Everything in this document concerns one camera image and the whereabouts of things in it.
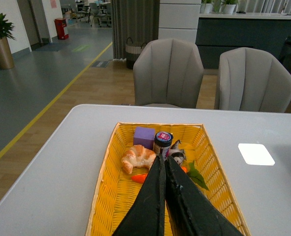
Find toy croissant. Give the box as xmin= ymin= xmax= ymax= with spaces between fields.
xmin=121 ymin=145 xmax=156 ymax=174

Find white potted plant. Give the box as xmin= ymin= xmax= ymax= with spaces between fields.
xmin=220 ymin=0 xmax=239 ymax=14

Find small dark jam jar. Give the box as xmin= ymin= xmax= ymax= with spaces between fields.
xmin=153 ymin=131 xmax=173 ymax=159

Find grey upholstered chair left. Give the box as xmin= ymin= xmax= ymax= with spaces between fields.
xmin=133 ymin=38 xmax=204 ymax=109

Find white pillar panel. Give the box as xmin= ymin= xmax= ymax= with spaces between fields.
xmin=158 ymin=0 xmax=201 ymax=43

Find grey curtain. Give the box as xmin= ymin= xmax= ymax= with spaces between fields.
xmin=111 ymin=0 xmax=160 ymax=59

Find grey upholstered chair right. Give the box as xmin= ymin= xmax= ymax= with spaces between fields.
xmin=214 ymin=47 xmax=291 ymax=113

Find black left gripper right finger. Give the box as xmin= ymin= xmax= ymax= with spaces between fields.
xmin=165 ymin=157 xmax=242 ymax=236

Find red box stand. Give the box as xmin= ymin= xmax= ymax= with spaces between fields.
xmin=54 ymin=18 xmax=69 ymax=40

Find orange toy carrot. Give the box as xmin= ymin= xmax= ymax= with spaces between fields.
xmin=131 ymin=166 xmax=209 ymax=190

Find dark grey counter cabinet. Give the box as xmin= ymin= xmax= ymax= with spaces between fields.
xmin=195 ymin=14 xmax=291 ymax=69

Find purple foam cube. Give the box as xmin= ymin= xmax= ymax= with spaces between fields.
xmin=133 ymin=126 xmax=155 ymax=150

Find grey upholstered chair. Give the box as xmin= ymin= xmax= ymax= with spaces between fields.
xmin=214 ymin=47 xmax=291 ymax=113
xmin=133 ymin=38 xmax=204 ymax=109

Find yellow woven basket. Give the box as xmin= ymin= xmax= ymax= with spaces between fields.
xmin=86 ymin=122 xmax=251 ymax=236

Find potted plant gold planter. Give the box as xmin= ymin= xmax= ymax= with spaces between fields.
xmin=0 ymin=13 xmax=15 ymax=69

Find woven laundry basket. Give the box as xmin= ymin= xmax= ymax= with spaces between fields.
xmin=125 ymin=37 xmax=147 ymax=69

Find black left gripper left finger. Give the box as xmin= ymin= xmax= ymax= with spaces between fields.
xmin=113 ymin=155 xmax=165 ymax=236

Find small grey animal figurine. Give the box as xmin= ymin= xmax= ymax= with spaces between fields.
xmin=169 ymin=140 xmax=186 ymax=166

